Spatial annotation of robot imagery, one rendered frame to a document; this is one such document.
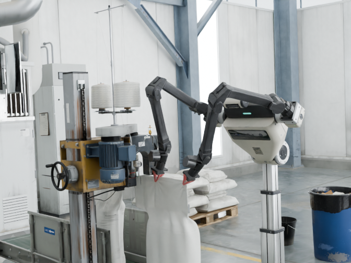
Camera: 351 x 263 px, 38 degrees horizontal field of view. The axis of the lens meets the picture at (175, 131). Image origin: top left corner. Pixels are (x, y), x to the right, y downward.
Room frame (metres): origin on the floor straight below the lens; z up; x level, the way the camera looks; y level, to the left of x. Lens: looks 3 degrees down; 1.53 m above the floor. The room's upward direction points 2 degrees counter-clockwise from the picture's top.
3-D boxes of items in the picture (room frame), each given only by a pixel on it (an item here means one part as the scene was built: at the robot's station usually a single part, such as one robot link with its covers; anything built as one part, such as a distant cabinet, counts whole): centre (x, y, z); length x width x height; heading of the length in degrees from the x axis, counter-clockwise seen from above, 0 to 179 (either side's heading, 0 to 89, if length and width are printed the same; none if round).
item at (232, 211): (6.61, -0.09, 0.07); 1.20 x 0.82 x 0.14; 137
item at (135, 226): (3.99, 0.45, 0.54); 1.05 x 0.02 x 0.41; 45
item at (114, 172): (3.02, 0.39, 1.21); 0.15 x 0.15 x 0.25
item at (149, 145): (3.48, 0.32, 1.21); 0.30 x 0.25 x 0.30; 45
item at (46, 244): (3.61, 0.83, 0.54); 1.05 x 0.02 x 0.41; 45
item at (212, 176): (6.85, -0.31, 0.56); 0.67 x 0.43 x 0.15; 45
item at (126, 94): (3.13, 0.29, 1.61); 0.17 x 0.17 x 0.17
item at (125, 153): (2.99, 0.29, 1.25); 0.10 x 0.08 x 0.12; 160
